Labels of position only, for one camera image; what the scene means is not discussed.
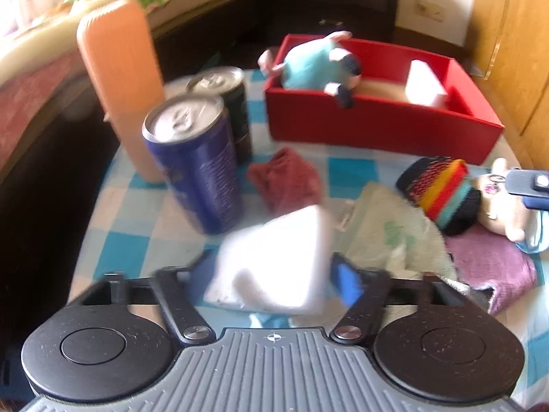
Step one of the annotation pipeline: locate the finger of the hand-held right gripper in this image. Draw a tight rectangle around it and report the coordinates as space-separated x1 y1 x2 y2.
503 168 549 212

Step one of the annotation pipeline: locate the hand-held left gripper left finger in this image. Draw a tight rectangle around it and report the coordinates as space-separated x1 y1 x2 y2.
81 249 220 347

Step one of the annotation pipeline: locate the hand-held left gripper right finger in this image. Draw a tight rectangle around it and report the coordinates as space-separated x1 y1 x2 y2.
328 252 478 347

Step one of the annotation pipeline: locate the blue face mask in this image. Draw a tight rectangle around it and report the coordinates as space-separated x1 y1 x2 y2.
514 212 549 254

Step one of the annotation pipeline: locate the pale green white towel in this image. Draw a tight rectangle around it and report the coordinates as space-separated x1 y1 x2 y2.
334 181 458 282

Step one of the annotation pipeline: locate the white cloth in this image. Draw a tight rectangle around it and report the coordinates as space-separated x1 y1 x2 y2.
203 204 338 317

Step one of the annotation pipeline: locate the striped multicolour knit hat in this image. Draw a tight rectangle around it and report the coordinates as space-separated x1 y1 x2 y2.
395 156 482 236

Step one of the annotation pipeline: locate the purple cloth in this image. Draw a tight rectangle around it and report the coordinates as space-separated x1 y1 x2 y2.
443 233 539 317

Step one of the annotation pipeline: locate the red-brown knitted cloth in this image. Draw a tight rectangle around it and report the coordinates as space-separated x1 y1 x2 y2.
246 148 324 214

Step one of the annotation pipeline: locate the red box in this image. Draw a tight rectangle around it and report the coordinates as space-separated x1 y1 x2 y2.
263 33 506 166

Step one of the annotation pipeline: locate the blue white checkered tablecloth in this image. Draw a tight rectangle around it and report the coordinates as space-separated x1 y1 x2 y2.
68 68 549 409

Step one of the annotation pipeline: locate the blue drink can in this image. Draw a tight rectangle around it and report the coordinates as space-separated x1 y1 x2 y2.
142 94 245 236

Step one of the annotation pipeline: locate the light wooden wardrobe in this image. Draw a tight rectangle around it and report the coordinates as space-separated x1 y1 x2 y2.
465 0 549 169

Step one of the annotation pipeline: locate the white sponge block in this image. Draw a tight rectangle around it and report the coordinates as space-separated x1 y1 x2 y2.
404 59 449 108

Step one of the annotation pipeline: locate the black drink can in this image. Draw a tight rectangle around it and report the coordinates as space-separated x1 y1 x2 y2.
185 66 254 166

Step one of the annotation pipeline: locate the orange ribbed vase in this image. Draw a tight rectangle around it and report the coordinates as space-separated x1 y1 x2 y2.
77 0 168 183

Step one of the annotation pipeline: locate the teal plush pig toy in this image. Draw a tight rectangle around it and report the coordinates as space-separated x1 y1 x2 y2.
257 30 363 109

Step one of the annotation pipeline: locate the dark wooden dresser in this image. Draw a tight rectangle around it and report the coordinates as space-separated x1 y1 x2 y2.
265 0 402 43

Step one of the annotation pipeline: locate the wall outlet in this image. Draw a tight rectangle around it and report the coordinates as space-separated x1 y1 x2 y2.
413 0 445 22

